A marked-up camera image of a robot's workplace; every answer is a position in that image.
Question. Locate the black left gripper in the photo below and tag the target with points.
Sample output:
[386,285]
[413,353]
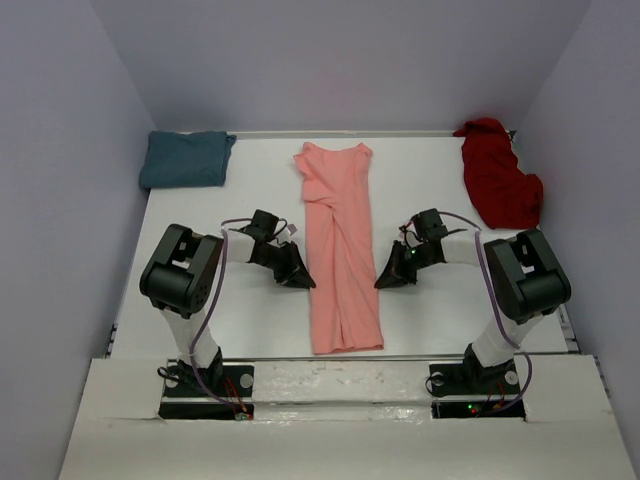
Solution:
[293,274]

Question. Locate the folded teal t-shirt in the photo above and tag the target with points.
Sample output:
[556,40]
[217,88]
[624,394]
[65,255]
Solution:
[176,160]

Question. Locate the crumpled red t-shirt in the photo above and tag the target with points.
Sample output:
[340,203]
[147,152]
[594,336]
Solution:
[503,196]

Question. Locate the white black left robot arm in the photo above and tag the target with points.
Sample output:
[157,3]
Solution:
[184,277]

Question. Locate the pink t-shirt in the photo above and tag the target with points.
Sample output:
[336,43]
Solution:
[344,305]

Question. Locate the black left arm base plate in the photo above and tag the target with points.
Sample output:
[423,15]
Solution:
[183,398]

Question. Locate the white table edge rail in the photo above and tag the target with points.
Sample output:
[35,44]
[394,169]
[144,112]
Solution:
[333,134]

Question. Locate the aluminium front rail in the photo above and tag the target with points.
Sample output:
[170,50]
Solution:
[338,358]

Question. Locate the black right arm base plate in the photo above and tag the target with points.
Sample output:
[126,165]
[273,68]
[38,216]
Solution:
[492,394]

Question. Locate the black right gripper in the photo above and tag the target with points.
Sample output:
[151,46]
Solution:
[396,274]

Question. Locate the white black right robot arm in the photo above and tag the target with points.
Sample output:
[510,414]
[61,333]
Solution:
[524,282]

